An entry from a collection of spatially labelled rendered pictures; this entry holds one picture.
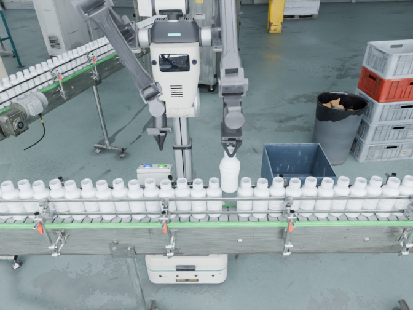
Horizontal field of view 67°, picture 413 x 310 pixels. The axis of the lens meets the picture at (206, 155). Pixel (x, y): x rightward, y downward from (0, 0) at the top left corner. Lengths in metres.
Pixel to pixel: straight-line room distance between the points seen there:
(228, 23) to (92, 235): 0.93
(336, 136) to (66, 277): 2.55
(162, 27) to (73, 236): 1.00
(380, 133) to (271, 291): 1.94
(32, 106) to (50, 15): 4.68
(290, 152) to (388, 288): 1.16
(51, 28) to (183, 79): 5.65
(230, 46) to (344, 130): 2.32
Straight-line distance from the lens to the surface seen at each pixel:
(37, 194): 1.32
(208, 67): 4.77
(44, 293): 2.49
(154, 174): 1.31
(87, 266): 2.51
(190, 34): 1.58
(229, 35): 0.98
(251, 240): 1.30
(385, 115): 3.37
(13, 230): 1.47
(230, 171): 1.07
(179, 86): 1.57
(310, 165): 1.93
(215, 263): 2.05
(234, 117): 0.89
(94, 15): 1.13
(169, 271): 2.13
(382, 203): 1.35
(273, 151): 1.82
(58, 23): 6.91
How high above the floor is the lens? 1.88
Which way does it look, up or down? 34 degrees down
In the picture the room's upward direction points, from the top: 1 degrees counter-clockwise
